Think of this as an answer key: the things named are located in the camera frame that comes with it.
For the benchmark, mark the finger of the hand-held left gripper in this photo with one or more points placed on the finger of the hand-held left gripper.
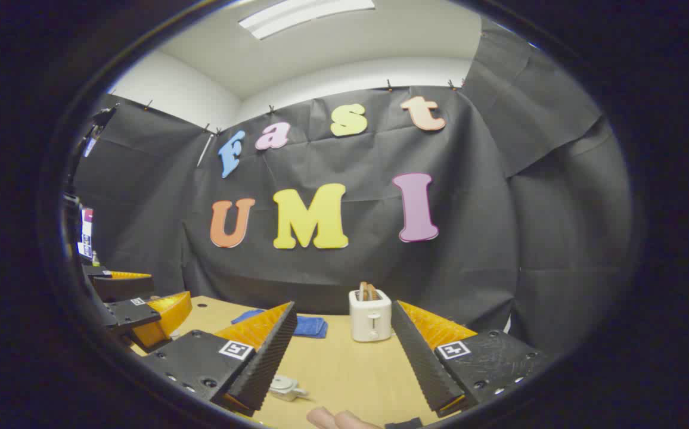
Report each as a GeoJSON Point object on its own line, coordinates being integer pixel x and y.
{"type": "Point", "coordinates": [121, 288]}
{"type": "Point", "coordinates": [133, 314]}

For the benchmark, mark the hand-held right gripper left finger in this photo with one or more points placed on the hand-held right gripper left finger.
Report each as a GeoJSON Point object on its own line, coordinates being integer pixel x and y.
{"type": "Point", "coordinates": [267, 363]}

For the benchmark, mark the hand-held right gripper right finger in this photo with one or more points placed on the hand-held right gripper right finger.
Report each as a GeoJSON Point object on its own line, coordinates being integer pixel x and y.
{"type": "Point", "coordinates": [422, 363]}

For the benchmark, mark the white teacup lid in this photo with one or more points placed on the white teacup lid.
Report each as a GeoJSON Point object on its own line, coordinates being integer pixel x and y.
{"type": "Point", "coordinates": [284, 382]}

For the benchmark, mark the white ceramic teacup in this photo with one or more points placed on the white ceramic teacup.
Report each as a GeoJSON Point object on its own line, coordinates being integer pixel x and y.
{"type": "Point", "coordinates": [288, 393]}

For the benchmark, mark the blue folded towel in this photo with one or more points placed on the blue folded towel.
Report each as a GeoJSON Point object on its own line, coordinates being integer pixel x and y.
{"type": "Point", "coordinates": [312, 326]}

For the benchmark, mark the white toaster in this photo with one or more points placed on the white toaster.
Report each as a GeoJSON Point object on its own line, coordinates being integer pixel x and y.
{"type": "Point", "coordinates": [370, 322]}

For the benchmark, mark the bread slice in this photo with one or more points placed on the bread slice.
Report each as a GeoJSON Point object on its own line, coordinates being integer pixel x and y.
{"type": "Point", "coordinates": [373, 292]}
{"type": "Point", "coordinates": [363, 291]}

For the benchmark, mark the dark mounted device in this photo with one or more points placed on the dark mounted device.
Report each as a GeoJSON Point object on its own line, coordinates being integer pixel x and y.
{"type": "Point", "coordinates": [99, 128]}

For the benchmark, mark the ceiling light panel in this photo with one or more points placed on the ceiling light panel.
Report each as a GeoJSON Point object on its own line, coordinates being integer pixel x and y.
{"type": "Point", "coordinates": [306, 15]}

